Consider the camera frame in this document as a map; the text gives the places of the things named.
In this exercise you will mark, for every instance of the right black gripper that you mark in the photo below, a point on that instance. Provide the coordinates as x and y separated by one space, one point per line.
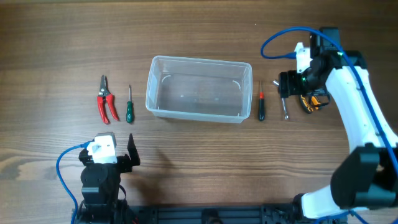
283 84

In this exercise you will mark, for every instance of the black red handled screwdriver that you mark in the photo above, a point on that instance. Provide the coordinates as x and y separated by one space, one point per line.
261 103

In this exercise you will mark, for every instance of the green handled screwdriver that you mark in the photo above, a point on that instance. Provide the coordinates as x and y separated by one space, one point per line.
129 108

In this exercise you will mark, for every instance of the clear plastic container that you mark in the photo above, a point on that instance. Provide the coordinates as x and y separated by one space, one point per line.
199 89

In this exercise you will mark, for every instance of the orange black pliers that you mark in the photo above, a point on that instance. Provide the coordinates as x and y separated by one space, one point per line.
309 106

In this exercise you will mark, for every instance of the red handled pruning shears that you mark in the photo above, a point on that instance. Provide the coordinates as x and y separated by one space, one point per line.
105 97

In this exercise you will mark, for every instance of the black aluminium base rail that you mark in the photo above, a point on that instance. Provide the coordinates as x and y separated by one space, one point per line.
279 213

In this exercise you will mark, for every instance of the silver metal wrench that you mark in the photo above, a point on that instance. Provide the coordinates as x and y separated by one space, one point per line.
286 115

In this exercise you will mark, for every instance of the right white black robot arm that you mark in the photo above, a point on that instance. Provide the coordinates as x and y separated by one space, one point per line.
367 178

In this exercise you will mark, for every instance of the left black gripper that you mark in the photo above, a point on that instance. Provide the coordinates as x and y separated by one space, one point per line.
121 161

